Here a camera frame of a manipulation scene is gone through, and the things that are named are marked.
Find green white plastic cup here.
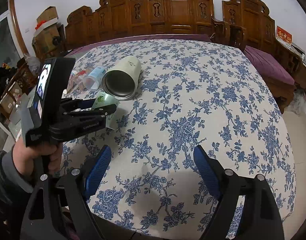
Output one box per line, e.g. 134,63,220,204
91,92,119,130

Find clear plastic cup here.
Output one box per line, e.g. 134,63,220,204
82,66,106,90

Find cream steel thermos cup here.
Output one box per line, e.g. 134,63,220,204
101,56,142,101

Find left hand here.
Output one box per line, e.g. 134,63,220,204
12,137,63,177

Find purple bench cushion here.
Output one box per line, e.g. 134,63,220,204
66,34,212,57

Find stacked cardboard boxes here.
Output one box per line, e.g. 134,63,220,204
32,6,63,60

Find grey green left sleeve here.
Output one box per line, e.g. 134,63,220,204
0,151,33,233

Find blue floral tablecloth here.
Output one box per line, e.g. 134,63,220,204
60,40,296,239

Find purple armchair cushion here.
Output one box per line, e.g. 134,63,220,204
243,46,295,85

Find carved wooden sofa bench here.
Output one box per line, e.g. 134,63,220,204
65,0,230,49

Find carved wooden armchair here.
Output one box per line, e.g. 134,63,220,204
222,0,306,112

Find red gold box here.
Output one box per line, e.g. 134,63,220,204
276,26,292,44

